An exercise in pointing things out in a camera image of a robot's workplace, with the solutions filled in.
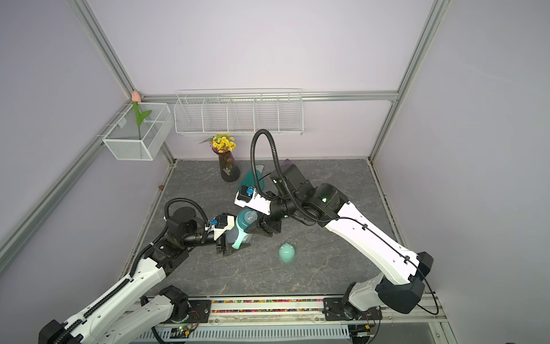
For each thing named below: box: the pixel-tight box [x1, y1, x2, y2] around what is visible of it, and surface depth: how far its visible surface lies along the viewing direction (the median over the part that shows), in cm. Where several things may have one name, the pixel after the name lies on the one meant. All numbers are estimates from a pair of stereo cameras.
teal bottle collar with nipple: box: [237, 207, 260, 231], surface depth 58 cm
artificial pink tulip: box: [131, 91, 153, 141], surface depth 92 cm
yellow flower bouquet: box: [198, 133, 238, 154], surface depth 96 cm
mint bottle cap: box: [278, 242, 296, 264], surface depth 86 cm
